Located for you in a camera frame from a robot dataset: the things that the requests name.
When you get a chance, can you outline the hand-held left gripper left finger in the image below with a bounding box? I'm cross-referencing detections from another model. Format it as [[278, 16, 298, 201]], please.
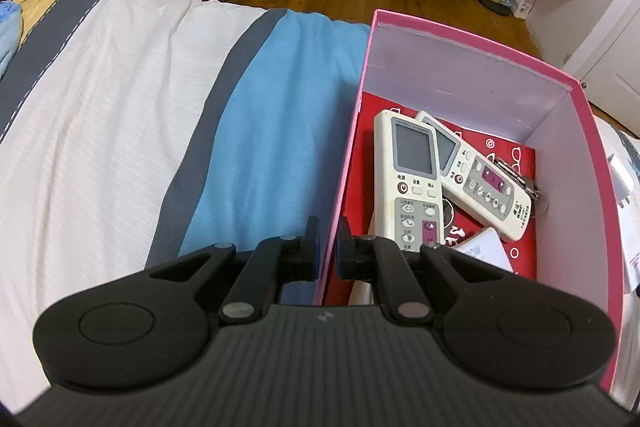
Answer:
[[148, 216, 321, 324]]

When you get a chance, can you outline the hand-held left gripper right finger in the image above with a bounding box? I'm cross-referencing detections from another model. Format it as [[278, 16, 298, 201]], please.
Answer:
[[336, 217, 506, 324]]

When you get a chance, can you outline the cream remote control large screen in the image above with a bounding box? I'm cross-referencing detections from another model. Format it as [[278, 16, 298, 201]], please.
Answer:
[[374, 109, 446, 254]]

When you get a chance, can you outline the small white box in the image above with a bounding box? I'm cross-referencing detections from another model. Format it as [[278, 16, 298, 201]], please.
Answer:
[[447, 227, 513, 275]]

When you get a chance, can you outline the cream remote control purple panel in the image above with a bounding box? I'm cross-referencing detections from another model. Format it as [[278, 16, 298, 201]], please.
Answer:
[[416, 110, 532, 243]]

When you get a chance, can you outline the silver keys bunch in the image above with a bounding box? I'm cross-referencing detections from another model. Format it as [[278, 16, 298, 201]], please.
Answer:
[[440, 156, 548, 233]]

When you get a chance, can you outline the pink storage box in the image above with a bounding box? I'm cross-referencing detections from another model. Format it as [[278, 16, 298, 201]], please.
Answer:
[[312, 9, 626, 413]]

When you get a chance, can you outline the red patterned paper sheet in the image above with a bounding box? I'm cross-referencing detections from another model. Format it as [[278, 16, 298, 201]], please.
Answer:
[[320, 92, 538, 308]]

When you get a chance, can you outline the white blue grey bed cover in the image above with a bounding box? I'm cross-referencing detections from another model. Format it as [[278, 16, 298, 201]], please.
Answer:
[[0, 0, 640, 418]]

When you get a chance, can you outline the white charger plug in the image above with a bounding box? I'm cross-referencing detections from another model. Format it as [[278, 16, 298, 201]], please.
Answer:
[[606, 152, 640, 210]]

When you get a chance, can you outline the white door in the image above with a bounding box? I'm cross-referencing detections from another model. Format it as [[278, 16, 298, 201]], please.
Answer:
[[560, 0, 640, 128]]

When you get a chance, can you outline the yellow bed sheet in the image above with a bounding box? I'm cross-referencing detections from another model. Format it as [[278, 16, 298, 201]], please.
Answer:
[[12, 0, 68, 32]]

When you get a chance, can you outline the light blue cloth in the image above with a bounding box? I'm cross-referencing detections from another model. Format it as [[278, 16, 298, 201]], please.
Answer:
[[0, 1, 23, 75]]

